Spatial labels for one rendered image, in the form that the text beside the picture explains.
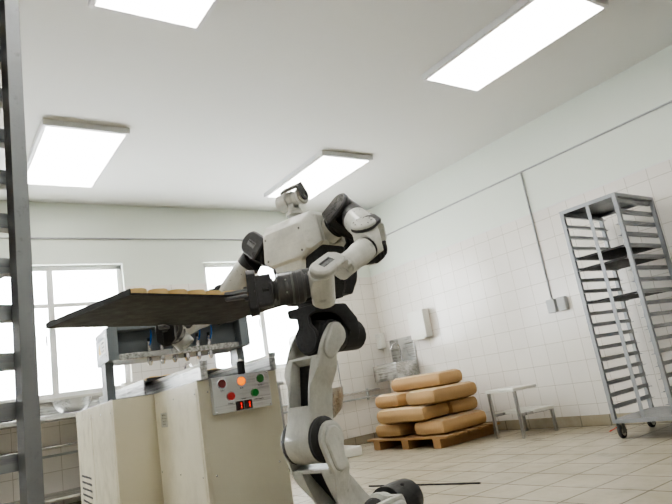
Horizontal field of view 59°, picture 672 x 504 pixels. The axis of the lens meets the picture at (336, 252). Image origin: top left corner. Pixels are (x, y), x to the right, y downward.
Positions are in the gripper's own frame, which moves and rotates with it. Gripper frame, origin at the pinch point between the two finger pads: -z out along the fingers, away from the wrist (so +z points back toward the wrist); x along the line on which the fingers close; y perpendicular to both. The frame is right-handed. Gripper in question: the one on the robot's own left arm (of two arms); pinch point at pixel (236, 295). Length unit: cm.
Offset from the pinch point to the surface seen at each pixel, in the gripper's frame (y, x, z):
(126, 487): -139, -55, -66
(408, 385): -484, -35, 145
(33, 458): 42, -31, -36
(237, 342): -167, 5, -10
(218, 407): -82, -27, -16
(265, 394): -90, -25, 2
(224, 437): -86, -39, -15
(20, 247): 42, 7, -37
